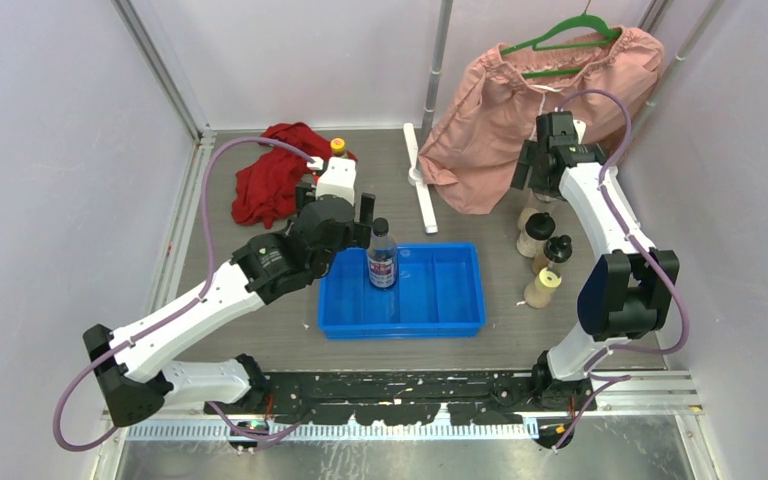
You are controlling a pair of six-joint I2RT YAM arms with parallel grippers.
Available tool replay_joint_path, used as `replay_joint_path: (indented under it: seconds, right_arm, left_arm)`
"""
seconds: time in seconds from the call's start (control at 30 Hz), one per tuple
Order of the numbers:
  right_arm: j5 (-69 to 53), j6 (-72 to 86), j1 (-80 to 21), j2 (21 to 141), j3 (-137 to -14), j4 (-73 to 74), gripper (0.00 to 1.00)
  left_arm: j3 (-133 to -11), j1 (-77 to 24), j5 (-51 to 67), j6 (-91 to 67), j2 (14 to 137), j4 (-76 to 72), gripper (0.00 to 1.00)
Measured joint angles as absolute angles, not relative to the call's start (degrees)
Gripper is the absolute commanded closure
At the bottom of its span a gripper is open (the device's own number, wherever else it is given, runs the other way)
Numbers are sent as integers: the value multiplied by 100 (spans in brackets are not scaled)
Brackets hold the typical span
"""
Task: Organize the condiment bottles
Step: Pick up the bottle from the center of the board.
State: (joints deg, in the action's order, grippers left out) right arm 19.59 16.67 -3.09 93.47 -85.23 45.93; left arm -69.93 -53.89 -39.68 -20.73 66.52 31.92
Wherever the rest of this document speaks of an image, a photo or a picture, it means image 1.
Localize clear bottle black cap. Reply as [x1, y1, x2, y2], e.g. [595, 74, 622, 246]
[367, 217, 398, 289]

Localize blue plastic divided bin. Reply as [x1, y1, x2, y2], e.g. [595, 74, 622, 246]
[317, 243, 486, 340]

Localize silver lid grain jar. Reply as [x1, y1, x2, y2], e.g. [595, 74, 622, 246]
[517, 191, 556, 231]

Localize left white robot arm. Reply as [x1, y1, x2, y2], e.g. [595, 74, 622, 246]
[83, 193, 375, 427]

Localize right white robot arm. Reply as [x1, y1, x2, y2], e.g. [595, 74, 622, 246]
[511, 111, 679, 409]

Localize black cap shaker bottle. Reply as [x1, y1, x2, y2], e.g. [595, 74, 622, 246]
[516, 212, 556, 258]

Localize pink shorts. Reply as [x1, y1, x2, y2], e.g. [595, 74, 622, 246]
[418, 26, 665, 215]

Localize red cloth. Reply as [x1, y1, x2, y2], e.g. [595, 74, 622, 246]
[231, 122, 332, 229]

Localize white clothes rack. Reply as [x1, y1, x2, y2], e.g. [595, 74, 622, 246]
[402, 0, 726, 236]

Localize yellow cap sauce bottle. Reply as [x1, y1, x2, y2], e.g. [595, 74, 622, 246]
[330, 137, 349, 158]

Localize small black cap shaker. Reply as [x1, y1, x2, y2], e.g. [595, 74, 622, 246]
[531, 235, 573, 275]

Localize yellow lid grain jar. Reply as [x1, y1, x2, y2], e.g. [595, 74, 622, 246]
[523, 267, 562, 309]

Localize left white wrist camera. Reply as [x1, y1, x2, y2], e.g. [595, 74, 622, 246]
[307, 157, 357, 205]

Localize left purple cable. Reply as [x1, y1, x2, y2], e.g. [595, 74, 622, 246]
[51, 136, 322, 453]

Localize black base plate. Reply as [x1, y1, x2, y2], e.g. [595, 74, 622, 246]
[205, 368, 597, 429]

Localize white slotted cable duct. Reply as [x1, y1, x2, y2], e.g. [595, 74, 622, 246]
[126, 415, 539, 442]

